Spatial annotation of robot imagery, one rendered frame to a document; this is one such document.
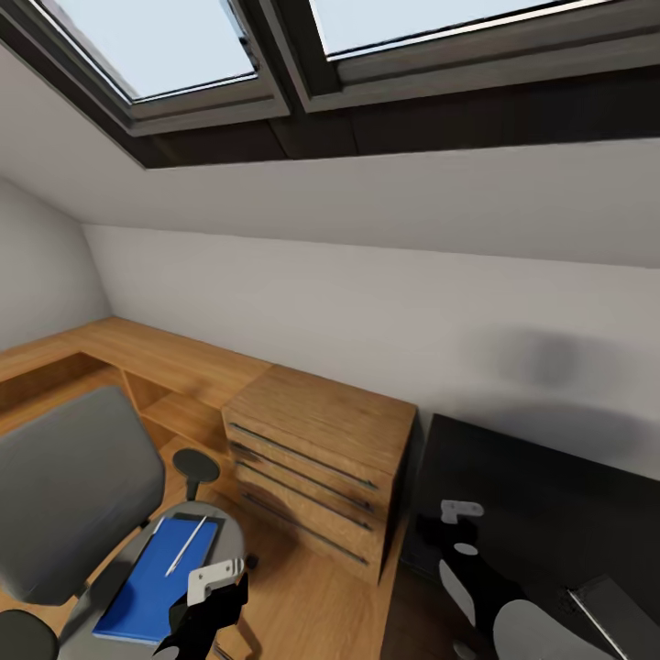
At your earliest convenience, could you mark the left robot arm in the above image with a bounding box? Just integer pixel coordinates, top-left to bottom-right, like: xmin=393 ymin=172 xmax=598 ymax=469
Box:
xmin=151 ymin=557 xmax=248 ymax=660

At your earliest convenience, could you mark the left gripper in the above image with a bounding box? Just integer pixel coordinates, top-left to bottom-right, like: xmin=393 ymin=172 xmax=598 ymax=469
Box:
xmin=170 ymin=572 xmax=248 ymax=646

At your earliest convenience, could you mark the folder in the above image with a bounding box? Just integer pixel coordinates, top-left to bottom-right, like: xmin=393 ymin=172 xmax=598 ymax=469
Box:
xmin=93 ymin=519 xmax=217 ymax=646

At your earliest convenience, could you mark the swivel chair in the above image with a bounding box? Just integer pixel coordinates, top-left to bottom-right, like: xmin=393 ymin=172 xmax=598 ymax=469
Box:
xmin=0 ymin=385 xmax=259 ymax=660

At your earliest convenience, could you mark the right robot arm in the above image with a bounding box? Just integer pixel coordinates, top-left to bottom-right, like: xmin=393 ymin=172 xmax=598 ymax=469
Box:
xmin=416 ymin=500 xmax=617 ymax=660

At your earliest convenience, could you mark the notebook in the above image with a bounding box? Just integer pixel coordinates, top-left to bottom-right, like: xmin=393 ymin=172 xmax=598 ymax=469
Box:
xmin=571 ymin=575 xmax=660 ymax=660

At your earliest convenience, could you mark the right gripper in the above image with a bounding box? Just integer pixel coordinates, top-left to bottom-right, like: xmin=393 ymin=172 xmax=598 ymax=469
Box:
xmin=416 ymin=513 xmax=477 ymax=553

